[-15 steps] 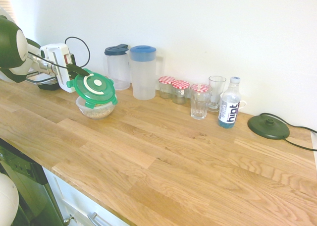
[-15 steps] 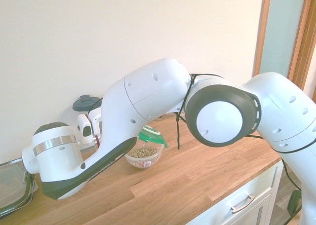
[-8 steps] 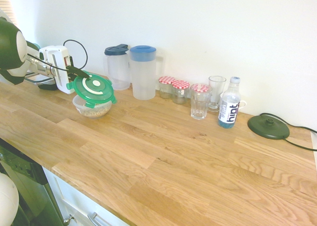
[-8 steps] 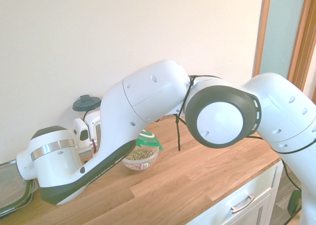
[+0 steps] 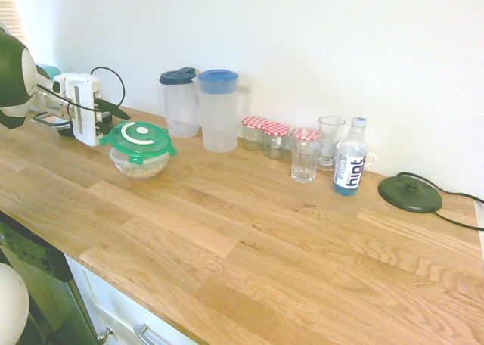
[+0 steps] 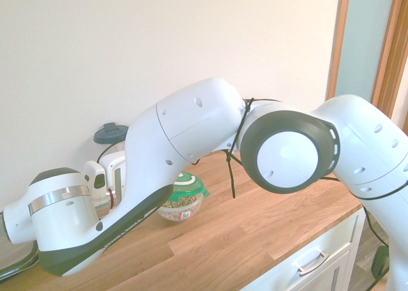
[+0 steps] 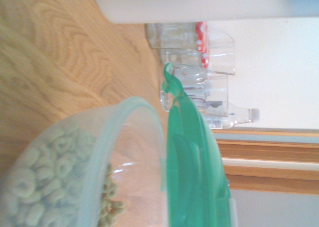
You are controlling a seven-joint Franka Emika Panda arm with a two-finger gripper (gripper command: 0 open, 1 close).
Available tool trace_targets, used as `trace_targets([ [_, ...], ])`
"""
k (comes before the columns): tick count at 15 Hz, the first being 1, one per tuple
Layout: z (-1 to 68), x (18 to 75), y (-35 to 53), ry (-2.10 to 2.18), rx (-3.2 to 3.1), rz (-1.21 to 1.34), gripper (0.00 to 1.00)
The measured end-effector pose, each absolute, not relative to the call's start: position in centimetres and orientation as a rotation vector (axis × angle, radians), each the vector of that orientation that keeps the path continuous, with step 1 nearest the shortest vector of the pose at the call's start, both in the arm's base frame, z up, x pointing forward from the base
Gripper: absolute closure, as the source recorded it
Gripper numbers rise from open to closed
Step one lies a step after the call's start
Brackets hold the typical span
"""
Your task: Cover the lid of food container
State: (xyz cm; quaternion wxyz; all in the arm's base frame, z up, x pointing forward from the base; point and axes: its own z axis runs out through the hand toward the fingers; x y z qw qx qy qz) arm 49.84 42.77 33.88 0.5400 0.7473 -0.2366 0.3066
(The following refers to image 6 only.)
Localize metal drawer handle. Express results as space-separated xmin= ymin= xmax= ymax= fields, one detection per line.
xmin=298 ymin=251 xmax=330 ymax=276

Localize frosted glass door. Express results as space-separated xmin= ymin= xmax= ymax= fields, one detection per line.
xmin=336 ymin=0 xmax=398 ymax=103

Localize glass container green clip lid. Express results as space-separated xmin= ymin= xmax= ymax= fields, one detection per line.
xmin=0 ymin=239 xmax=41 ymax=276

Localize cereal rings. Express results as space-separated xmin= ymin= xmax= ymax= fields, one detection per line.
xmin=161 ymin=196 xmax=201 ymax=221

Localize clear pitcher dark grey lid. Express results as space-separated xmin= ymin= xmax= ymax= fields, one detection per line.
xmin=92 ymin=122 xmax=130 ymax=152

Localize clear plastic food bowl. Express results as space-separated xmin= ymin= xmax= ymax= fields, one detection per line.
xmin=157 ymin=191 xmax=205 ymax=223

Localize dark green curved object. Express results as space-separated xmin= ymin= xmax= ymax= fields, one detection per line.
xmin=371 ymin=244 xmax=390 ymax=280

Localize black cable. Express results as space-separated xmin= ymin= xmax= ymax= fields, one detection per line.
xmin=95 ymin=96 xmax=408 ymax=250

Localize green round container lid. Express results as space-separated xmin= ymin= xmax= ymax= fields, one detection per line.
xmin=171 ymin=172 xmax=212 ymax=198

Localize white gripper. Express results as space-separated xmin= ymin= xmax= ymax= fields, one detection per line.
xmin=99 ymin=151 xmax=126 ymax=205

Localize white kitchen cabinet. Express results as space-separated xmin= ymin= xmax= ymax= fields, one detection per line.
xmin=238 ymin=204 xmax=370 ymax=291

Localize wooden door frame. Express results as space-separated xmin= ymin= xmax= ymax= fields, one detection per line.
xmin=324 ymin=0 xmax=408 ymax=119

